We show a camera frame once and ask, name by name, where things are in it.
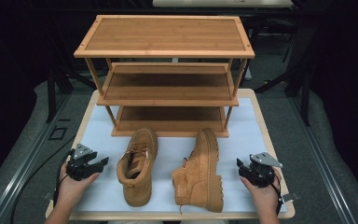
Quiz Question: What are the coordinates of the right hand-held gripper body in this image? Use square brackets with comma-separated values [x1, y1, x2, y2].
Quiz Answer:
[245, 151, 283, 189]

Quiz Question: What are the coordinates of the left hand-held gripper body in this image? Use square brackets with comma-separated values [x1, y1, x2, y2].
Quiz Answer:
[66, 143, 99, 182]

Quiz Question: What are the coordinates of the tan suede boot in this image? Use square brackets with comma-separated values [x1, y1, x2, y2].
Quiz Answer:
[116, 128, 159, 208]
[171, 127, 226, 214]

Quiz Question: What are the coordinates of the wooden shoe rack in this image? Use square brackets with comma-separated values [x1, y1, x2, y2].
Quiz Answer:
[74, 14, 255, 138]

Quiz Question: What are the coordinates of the person's left hand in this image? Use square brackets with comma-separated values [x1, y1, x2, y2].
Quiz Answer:
[55, 161, 101, 209]

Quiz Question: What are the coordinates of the person's right hand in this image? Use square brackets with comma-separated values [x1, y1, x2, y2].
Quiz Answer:
[241, 166, 283, 216]

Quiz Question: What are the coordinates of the white table mat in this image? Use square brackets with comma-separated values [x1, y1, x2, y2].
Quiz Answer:
[74, 97, 288, 214]

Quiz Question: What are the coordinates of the black metal stand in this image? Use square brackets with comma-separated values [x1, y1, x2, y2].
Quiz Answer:
[41, 18, 97, 124]
[255, 18, 316, 127]

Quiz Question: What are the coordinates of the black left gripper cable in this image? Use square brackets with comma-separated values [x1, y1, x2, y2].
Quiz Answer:
[52, 148, 76, 208]

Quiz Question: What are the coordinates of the black floor cable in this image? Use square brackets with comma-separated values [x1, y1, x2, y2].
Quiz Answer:
[9, 133, 77, 224]

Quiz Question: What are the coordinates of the metal floor rail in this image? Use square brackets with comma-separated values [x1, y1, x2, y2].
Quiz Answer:
[290, 96, 358, 224]
[0, 92, 71, 224]

